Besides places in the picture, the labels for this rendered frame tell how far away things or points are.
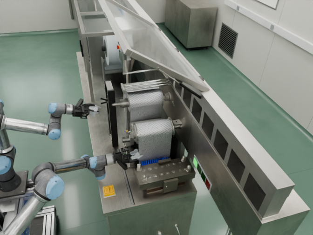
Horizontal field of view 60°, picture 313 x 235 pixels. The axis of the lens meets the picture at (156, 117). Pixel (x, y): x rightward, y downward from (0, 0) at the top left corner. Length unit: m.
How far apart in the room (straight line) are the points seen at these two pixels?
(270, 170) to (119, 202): 1.08
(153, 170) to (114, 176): 0.31
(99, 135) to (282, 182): 1.61
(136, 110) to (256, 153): 1.00
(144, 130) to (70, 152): 1.93
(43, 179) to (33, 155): 2.04
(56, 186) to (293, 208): 1.19
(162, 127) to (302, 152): 2.57
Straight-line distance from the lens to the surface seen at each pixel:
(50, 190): 1.62
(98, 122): 2.51
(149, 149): 1.89
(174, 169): 1.91
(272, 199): 1.18
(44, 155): 3.64
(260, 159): 1.21
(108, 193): 1.93
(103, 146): 2.27
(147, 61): 1.33
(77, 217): 2.98
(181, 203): 2.04
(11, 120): 1.90
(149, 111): 1.98
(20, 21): 7.26
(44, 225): 2.73
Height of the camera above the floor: 2.46
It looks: 38 degrees down
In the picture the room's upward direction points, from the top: 3 degrees clockwise
